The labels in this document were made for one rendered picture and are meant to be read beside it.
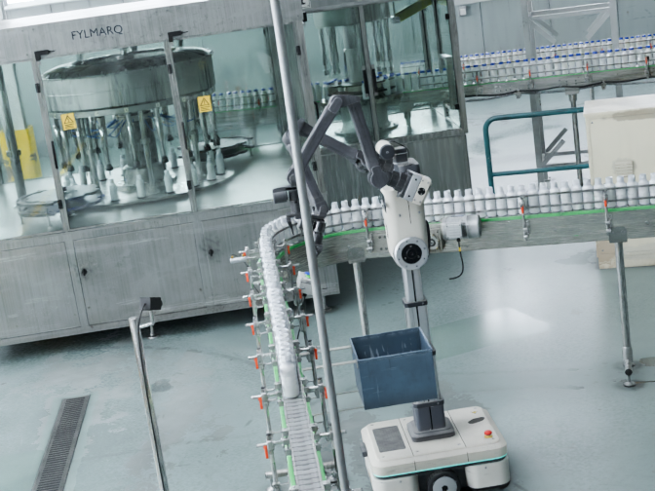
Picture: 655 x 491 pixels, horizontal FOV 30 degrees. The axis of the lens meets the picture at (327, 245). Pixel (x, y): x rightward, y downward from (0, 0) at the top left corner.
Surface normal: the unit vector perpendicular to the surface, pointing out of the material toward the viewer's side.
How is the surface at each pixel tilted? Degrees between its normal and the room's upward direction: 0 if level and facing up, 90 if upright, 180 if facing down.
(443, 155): 90
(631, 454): 0
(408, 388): 90
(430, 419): 90
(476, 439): 0
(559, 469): 0
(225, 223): 90
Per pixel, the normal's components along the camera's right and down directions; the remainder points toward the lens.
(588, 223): -0.22, 0.26
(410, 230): 0.11, 0.40
